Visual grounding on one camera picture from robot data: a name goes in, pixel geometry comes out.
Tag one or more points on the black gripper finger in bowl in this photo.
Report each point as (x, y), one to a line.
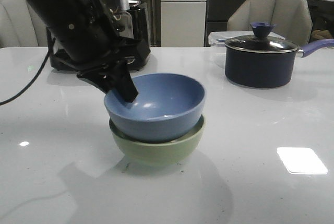
(123, 82)

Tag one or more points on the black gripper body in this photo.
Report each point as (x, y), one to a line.
(77, 39)

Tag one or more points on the black gripper finger behind bowl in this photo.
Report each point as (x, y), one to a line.
(98, 79)

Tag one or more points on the blue bowl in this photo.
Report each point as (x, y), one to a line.
(167, 107)

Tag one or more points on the green bowl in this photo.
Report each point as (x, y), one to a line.
(159, 154)

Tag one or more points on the black chrome four-slot toaster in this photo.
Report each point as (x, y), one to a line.
(101, 11)

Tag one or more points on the beige chair left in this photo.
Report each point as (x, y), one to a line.
(20, 25)

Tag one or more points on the beige chair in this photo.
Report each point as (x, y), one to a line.
(291, 17)
(20, 25)

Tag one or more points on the white cabinet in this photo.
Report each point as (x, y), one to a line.
(183, 23)

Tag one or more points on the clear plastic food container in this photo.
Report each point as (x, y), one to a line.
(218, 38)

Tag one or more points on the dark counter unit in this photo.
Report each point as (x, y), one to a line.
(224, 7)

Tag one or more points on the dark blue saucepan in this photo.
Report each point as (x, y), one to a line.
(266, 70)

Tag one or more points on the glass pot lid blue knob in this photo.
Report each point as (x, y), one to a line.
(260, 41)

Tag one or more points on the beige chair right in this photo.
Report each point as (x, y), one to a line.
(291, 17)

